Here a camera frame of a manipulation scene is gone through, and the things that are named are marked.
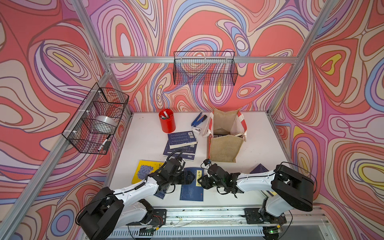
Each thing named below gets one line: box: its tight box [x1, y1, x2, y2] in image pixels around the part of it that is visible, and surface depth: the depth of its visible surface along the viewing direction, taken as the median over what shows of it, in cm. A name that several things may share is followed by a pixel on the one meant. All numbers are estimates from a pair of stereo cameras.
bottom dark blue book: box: [163, 153, 195, 162], surface depth 95 cm
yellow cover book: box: [131, 160, 165, 184], surface depth 89 cm
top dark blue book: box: [167, 130, 198, 149], surface depth 101 cm
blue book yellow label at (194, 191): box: [179, 167, 205, 202], surface depth 82 cm
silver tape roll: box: [94, 115, 118, 127], surface depth 75 cm
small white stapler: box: [192, 127, 202, 134], surface depth 109 cm
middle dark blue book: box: [163, 140, 198, 155], surface depth 98 cm
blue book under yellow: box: [153, 184, 170, 200], surface depth 82 cm
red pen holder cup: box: [158, 108, 176, 134], surface depth 107 cm
